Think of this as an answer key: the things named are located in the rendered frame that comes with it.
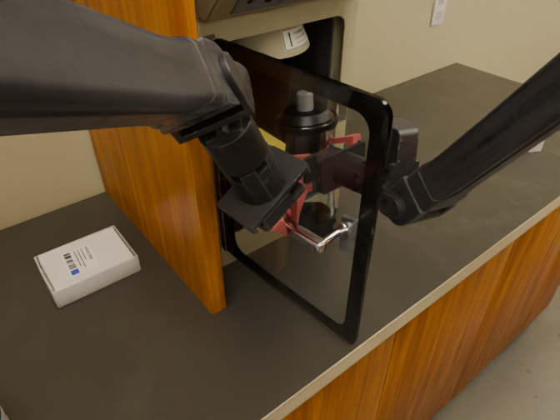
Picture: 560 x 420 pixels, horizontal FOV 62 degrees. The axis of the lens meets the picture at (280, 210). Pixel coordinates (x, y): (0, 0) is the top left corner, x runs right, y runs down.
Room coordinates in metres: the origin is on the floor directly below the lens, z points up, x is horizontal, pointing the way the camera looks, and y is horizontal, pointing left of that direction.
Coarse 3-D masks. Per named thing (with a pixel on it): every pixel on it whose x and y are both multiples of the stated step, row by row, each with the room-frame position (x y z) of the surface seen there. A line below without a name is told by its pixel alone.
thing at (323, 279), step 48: (240, 48) 0.60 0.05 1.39; (288, 96) 0.54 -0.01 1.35; (336, 96) 0.48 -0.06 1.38; (288, 144) 0.53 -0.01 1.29; (336, 144) 0.48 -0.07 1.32; (384, 144) 0.43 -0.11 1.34; (336, 192) 0.47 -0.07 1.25; (240, 240) 0.62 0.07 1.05; (288, 240) 0.53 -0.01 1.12; (336, 240) 0.47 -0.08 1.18; (288, 288) 0.53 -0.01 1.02; (336, 288) 0.46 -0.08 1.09; (336, 336) 0.45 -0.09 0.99
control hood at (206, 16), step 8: (200, 0) 0.65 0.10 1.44; (208, 0) 0.63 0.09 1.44; (216, 0) 0.62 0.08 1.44; (224, 0) 0.62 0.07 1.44; (232, 0) 0.63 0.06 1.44; (304, 0) 0.74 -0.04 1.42; (312, 0) 0.76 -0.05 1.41; (200, 8) 0.65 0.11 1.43; (208, 8) 0.63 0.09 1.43; (216, 8) 0.63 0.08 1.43; (224, 8) 0.64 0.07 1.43; (232, 8) 0.65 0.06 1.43; (264, 8) 0.70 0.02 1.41; (200, 16) 0.65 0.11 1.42; (208, 16) 0.64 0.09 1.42; (216, 16) 0.64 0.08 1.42; (224, 16) 0.65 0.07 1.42; (232, 16) 0.66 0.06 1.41
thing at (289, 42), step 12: (252, 36) 0.78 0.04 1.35; (264, 36) 0.78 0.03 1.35; (276, 36) 0.78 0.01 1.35; (288, 36) 0.79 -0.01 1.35; (300, 36) 0.81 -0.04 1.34; (252, 48) 0.77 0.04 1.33; (264, 48) 0.77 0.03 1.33; (276, 48) 0.77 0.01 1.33; (288, 48) 0.78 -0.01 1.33; (300, 48) 0.80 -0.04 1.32
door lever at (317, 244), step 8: (288, 224) 0.47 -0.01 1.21; (296, 224) 0.47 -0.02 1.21; (336, 224) 0.47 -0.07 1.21; (288, 232) 0.46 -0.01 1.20; (296, 232) 0.45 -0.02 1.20; (304, 232) 0.45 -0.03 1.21; (312, 232) 0.45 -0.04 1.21; (336, 232) 0.45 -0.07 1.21; (344, 232) 0.46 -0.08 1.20; (304, 240) 0.44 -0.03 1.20; (312, 240) 0.43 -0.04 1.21; (320, 240) 0.43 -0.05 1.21; (328, 240) 0.44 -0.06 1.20; (312, 248) 0.43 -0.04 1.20; (320, 248) 0.42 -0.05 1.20
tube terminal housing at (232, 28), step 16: (320, 0) 0.80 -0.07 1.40; (336, 0) 0.83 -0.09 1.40; (352, 0) 0.85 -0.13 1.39; (240, 16) 0.71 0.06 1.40; (256, 16) 0.72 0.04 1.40; (272, 16) 0.74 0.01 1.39; (288, 16) 0.76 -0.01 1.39; (304, 16) 0.78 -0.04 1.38; (320, 16) 0.80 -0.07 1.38; (336, 16) 0.85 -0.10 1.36; (352, 16) 0.85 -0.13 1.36; (208, 32) 0.67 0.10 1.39; (224, 32) 0.69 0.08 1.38; (240, 32) 0.70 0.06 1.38; (256, 32) 0.72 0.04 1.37; (336, 32) 0.87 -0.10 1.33; (352, 32) 0.85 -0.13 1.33; (336, 48) 0.87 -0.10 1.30; (352, 48) 0.86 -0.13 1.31; (336, 64) 0.87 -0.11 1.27; (224, 256) 0.66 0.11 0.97
